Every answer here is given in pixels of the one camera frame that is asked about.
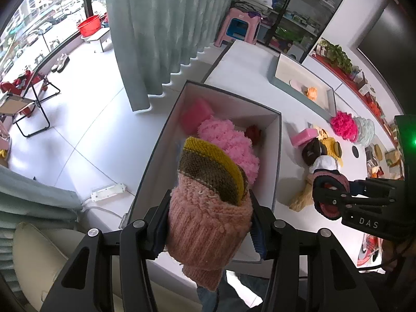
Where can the white power strip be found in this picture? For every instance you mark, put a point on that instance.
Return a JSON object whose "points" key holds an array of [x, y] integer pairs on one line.
{"points": [[109, 191]]}

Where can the olive round disc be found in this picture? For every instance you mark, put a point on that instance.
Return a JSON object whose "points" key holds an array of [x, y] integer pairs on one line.
{"points": [[336, 151]]}

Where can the red plastic basin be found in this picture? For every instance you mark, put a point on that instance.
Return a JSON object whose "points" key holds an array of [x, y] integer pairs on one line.
{"points": [[89, 24]]}

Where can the pink knit roll navy rim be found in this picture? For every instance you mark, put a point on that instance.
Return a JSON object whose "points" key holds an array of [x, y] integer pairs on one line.
{"points": [[330, 214]]}

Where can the deep grey cardboard box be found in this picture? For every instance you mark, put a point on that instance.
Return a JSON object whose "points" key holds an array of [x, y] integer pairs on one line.
{"points": [[227, 104]]}

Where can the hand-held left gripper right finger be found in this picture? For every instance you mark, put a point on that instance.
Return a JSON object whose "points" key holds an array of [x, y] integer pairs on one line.
{"points": [[258, 239]]}

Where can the pink plastic stool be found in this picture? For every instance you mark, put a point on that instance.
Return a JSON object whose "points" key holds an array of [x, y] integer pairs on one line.
{"points": [[239, 26]]}

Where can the pale green bunched curtain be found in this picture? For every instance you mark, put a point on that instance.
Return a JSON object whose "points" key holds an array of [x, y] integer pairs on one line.
{"points": [[32, 195]]}

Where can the white packet with red print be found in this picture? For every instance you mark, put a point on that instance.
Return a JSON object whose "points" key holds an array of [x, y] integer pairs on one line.
{"points": [[322, 134]]}

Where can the pile of snack packets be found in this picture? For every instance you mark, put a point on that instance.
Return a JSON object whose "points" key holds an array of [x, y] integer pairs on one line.
{"points": [[388, 165]]}

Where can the white low bench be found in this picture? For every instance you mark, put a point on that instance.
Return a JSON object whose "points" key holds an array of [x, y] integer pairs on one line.
{"points": [[97, 37]]}

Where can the white cloth bundle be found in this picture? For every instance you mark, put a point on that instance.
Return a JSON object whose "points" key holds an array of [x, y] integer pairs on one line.
{"points": [[325, 162]]}

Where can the black folding chair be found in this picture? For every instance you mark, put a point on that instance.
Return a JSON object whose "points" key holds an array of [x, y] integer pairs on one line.
{"points": [[29, 104]]}

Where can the person's right hand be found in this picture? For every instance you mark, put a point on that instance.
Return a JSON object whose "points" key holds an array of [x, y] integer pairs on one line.
{"points": [[395, 255]]}

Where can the person's jeans legs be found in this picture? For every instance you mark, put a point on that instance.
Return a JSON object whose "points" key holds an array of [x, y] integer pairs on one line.
{"points": [[211, 295]]}

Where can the orange fabric rose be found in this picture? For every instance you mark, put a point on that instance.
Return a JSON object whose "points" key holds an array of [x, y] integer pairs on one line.
{"points": [[312, 92]]}

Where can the shallow grey tray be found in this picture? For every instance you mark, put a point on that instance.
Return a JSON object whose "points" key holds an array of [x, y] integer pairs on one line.
{"points": [[292, 71]]}

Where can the pink sponge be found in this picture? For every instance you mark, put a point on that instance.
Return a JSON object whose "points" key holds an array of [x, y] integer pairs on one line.
{"points": [[304, 136], [195, 115]]}

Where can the green potted plant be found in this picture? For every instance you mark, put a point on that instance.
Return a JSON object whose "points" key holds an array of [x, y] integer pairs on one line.
{"points": [[338, 53]]}

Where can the yellow brown striped knit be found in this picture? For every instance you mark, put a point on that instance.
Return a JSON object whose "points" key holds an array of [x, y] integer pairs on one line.
{"points": [[211, 165]]}

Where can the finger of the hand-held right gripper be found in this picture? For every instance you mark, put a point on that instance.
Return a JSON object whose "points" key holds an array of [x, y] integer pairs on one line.
{"points": [[338, 200], [373, 187]]}

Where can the pink round pad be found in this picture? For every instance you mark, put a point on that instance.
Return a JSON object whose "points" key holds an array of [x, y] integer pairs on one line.
{"points": [[295, 84]]}

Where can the clear jar with gold lid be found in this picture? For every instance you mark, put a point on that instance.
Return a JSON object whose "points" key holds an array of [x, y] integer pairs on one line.
{"points": [[378, 151]]}

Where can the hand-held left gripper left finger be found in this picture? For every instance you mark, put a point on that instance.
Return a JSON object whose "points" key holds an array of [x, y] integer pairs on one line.
{"points": [[161, 232]]}

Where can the pale mint chunky yarn bundle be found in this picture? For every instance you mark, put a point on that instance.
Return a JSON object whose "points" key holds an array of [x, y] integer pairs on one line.
{"points": [[364, 131]]}

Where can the dark red fabric rose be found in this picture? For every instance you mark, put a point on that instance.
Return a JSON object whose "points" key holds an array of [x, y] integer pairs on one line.
{"points": [[253, 133]]}

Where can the black round table grommet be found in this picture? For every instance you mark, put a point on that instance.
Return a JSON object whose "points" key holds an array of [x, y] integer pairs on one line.
{"points": [[355, 151]]}

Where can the pink fluffy scarf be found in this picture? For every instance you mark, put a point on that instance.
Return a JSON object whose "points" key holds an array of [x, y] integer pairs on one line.
{"points": [[227, 143]]}

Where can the red shelf runner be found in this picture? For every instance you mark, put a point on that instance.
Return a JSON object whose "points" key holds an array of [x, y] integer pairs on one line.
{"points": [[357, 86]]}

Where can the pink chunky knit hat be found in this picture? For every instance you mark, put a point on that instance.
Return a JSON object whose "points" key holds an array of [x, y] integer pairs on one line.
{"points": [[208, 230]]}

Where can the magenta fluffy knit cloth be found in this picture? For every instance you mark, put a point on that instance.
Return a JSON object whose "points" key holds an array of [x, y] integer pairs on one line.
{"points": [[344, 125]]}

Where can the black screen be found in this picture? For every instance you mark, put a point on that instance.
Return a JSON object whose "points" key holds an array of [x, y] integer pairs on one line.
{"points": [[383, 39]]}

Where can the glass shelf cabinet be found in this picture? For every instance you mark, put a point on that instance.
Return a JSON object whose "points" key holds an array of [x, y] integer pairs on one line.
{"points": [[302, 9]]}

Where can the red cloth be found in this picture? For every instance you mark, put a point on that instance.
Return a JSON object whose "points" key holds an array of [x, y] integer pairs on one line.
{"points": [[18, 83]]}

